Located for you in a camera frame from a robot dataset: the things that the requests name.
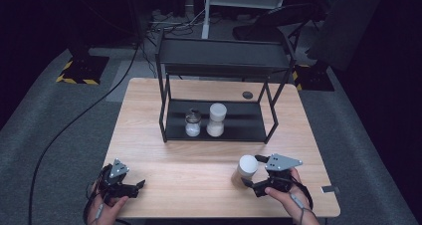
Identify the white-lid jar brown powder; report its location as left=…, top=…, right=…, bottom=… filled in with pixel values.
left=231, top=154, right=260, bottom=190

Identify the person's left hand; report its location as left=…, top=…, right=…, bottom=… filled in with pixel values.
left=87, top=180, right=130, bottom=225

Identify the white-lid jar white powder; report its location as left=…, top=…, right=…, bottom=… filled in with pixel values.
left=206, top=103, right=229, bottom=138

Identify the small grey table label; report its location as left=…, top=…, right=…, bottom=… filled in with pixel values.
left=320, top=185, right=340, bottom=195

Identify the person's right hand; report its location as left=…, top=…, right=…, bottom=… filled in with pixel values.
left=264, top=167, right=321, bottom=225

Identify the black floor cable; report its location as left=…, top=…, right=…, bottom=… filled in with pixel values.
left=27, top=42, right=141, bottom=225

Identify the black metal shelf rack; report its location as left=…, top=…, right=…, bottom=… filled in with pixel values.
left=154, top=32, right=297, bottom=145

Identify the grey left gripper cable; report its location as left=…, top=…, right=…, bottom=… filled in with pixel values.
left=94, top=201, right=105, bottom=225

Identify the grey right gripper cable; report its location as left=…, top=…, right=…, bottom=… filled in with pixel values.
left=288, top=191, right=315, bottom=225

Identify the dark grey panel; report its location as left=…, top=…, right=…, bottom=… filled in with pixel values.
left=306, top=0, right=388, bottom=72

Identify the bundle of floor cables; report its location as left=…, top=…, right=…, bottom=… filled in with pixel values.
left=145, top=9, right=207, bottom=38

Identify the glass shaker jar metal lid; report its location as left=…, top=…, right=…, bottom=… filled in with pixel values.
left=184, top=108, right=203, bottom=138

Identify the stand base yellow-black tape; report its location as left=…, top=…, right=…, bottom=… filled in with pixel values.
left=55, top=54, right=110, bottom=86
left=292, top=64, right=335, bottom=93

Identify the black chair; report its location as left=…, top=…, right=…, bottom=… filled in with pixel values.
left=232, top=2, right=320, bottom=43

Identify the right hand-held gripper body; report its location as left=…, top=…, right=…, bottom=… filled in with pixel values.
left=253, top=153, right=304, bottom=198

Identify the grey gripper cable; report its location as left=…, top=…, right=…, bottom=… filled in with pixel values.
left=288, top=191, right=315, bottom=225
left=94, top=201, right=105, bottom=225

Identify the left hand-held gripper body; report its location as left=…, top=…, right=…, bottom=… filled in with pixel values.
left=98, top=158, right=139, bottom=203

